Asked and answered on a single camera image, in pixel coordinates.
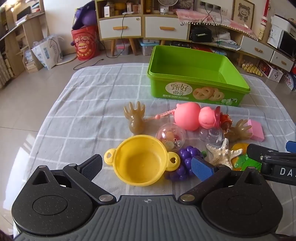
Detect framed cat picture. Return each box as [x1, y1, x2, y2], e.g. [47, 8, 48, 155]
[178, 0, 198, 11]

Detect pink foam block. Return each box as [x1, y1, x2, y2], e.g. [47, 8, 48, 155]
[248, 119, 265, 142]

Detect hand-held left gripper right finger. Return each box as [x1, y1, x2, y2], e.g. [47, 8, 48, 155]
[179, 155, 266, 205]

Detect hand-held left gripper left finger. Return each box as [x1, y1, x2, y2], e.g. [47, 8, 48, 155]
[30, 154, 117, 206]

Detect pink beaded strap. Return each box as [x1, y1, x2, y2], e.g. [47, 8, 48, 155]
[144, 109, 176, 122]

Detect white starfish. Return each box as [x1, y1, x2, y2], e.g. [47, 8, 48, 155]
[206, 138, 243, 169]

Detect purple toy grapes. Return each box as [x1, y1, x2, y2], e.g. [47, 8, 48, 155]
[165, 146, 208, 182]

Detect framed cartoon picture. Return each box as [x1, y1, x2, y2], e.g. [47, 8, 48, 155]
[232, 0, 255, 24]

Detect clear ball with beads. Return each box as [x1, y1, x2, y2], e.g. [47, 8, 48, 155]
[155, 123, 187, 152]

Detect toy corn with green leaf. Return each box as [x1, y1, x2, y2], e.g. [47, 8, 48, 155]
[233, 154, 262, 171]

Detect pink pig toy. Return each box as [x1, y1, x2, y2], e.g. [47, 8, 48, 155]
[173, 102, 223, 131]

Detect black floor cable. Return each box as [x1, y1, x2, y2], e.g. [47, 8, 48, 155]
[73, 58, 103, 70]

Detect green plastic box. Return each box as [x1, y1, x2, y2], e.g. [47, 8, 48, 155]
[147, 45, 251, 107]

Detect wooden cabinet with white drawers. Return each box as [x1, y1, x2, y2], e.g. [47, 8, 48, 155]
[95, 0, 296, 73]

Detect grey checkered cloth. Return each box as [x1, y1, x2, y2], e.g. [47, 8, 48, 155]
[13, 63, 296, 234]

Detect pink cloth with pompoms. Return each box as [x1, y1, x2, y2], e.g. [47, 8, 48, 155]
[173, 9, 258, 40]

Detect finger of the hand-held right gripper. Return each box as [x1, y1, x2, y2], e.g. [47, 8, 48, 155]
[285, 140, 296, 154]
[246, 143, 292, 161]

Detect white shopping bag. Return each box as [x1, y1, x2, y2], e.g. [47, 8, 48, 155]
[31, 35, 63, 70]

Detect microwave oven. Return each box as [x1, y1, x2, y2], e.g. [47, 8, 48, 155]
[277, 30, 296, 56]

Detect small clear storage box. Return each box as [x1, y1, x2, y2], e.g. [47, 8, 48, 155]
[116, 43, 131, 55]

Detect black bag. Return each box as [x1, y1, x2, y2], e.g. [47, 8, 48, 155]
[190, 24, 213, 43]

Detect yellow egg tray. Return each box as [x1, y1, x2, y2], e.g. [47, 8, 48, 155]
[242, 62, 263, 77]

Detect yellow toy pot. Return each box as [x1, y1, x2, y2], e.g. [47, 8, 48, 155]
[104, 135, 180, 187]

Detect white cabinet drawer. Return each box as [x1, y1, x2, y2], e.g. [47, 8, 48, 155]
[270, 50, 294, 72]
[240, 36, 274, 61]
[145, 16, 189, 40]

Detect clear storage box blue lid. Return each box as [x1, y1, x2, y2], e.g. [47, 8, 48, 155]
[139, 39, 160, 56]

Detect brown rubber hand toy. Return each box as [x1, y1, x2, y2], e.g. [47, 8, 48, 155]
[224, 119, 253, 142]
[123, 101, 147, 135]

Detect white drawer with lock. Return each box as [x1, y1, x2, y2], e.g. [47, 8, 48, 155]
[99, 17, 142, 39]

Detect white and red toy box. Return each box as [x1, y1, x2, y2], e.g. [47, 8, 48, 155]
[257, 59, 284, 83]

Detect wall outlets with chargers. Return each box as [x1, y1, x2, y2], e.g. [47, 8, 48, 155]
[200, 0, 228, 15]

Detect small white fan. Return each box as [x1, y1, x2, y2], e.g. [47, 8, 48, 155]
[158, 0, 178, 8]

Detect wooden shelf desk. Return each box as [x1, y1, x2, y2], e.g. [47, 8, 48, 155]
[0, 0, 47, 75]

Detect purple plush toy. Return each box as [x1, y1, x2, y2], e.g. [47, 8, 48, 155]
[73, 1, 97, 30]

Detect red printed bucket bag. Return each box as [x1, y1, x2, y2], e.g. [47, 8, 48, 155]
[71, 25, 100, 61]

